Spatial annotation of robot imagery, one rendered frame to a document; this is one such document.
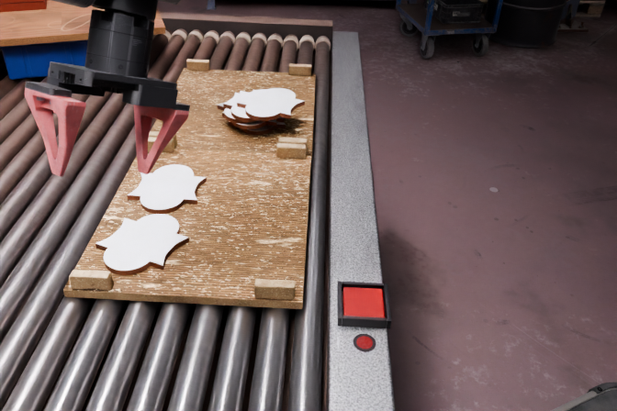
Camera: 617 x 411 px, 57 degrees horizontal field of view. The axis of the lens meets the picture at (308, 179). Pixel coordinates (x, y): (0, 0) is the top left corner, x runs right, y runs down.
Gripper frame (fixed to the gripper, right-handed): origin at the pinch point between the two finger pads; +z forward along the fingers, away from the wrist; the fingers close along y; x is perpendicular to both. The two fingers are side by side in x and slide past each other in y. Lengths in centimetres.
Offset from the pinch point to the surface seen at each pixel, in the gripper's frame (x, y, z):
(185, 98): -56, -61, -2
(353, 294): 9.5, -39.0, 17.8
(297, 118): -30, -71, -3
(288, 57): -57, -98, -17
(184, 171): -32, -41, 9
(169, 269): -14.7, -24.4, 20.0
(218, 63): -69, -82, -12
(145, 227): -24.0, -26.6, 16.5
